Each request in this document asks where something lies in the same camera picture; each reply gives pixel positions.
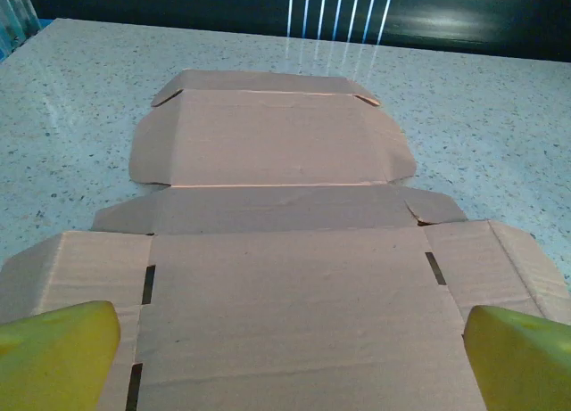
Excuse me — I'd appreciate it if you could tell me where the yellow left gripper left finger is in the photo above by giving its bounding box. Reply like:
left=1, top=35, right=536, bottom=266
left=0, top=300, right=121, bottom=411

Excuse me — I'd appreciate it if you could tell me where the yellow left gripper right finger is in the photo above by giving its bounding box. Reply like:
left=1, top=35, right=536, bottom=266
left=463, top=304, right=571, bottom=411

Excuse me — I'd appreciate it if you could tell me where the brown cardboard box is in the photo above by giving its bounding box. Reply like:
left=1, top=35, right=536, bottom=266
left=0, top=69, right=571, bottom=411

